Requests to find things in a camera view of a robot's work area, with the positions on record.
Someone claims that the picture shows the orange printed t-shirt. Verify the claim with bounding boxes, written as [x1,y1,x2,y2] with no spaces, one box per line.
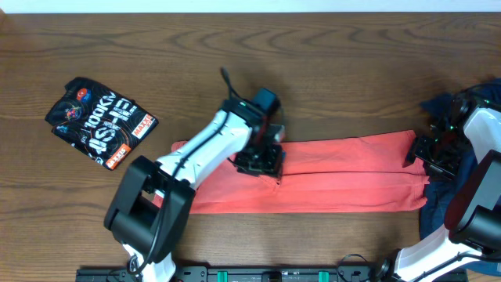
[152,129,431,215]

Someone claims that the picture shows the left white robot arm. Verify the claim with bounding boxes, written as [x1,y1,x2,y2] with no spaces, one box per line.
[104,97,284,281]

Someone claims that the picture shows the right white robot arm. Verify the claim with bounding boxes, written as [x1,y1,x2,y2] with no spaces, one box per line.
[373,95,500,281]

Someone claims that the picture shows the dark blue garment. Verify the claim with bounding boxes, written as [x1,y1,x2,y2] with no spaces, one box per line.
[418,78,501,277]

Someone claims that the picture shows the black folded printed shirt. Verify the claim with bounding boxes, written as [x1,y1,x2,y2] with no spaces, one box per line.
[45,77,159,171]

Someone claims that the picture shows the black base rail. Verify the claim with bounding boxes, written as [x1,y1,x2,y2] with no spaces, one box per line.
[75,254,401,282]

